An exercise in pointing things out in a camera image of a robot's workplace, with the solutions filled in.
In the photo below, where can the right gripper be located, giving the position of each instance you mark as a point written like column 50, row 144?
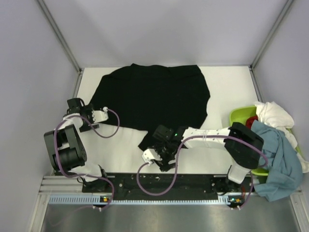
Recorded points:
column 165, row 166

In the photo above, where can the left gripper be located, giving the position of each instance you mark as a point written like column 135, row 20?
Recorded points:
column 88, row 109

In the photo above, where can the black t shirt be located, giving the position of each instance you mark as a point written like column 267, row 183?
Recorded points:
column 145, row 97

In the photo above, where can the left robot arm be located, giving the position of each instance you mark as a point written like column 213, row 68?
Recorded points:
column 65, row 144

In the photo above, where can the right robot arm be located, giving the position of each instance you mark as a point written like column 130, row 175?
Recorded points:
column 242, row 144

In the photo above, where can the green plastic bin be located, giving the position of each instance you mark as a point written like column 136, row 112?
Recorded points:
column 243, row 114

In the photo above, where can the red t shirt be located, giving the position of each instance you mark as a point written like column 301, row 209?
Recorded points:
column 250, row 121

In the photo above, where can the blue t shirt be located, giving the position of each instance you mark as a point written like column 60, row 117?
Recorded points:
column 284, row 167

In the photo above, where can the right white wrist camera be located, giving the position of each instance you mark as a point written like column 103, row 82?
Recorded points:
column 149, row 156

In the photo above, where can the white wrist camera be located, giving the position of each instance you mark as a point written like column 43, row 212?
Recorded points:
column 100, row 115
column 149, row 156

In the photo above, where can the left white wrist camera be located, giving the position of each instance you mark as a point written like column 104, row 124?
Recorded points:
column 100, row 115

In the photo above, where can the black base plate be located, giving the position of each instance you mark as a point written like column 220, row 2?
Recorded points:
column 186, row 186

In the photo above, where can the left aluminium frame post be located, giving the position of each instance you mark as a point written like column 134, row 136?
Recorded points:
column 58, row 34

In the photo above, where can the aluminium frame post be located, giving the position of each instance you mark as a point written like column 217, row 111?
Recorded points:
column 58, row 34
column 270, row 36

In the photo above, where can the right aluminium frame post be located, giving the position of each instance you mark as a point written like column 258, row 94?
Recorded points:
column 270, row 36

